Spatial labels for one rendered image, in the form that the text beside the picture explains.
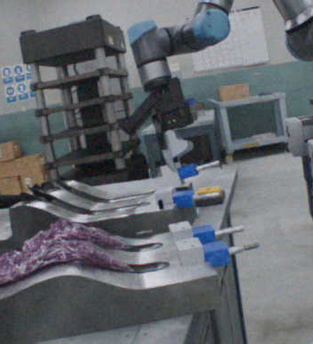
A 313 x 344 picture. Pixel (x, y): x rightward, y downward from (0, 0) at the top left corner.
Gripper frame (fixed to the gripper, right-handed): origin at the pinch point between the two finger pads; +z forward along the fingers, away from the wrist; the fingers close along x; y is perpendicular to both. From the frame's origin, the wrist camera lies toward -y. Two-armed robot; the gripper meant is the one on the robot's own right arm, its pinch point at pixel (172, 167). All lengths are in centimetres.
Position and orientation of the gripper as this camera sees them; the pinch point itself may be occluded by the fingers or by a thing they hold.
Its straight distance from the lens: 112.5
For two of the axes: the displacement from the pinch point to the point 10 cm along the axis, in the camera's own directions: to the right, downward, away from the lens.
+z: 2.8, 9.6, -0.3
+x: 2.5, -0.5, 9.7
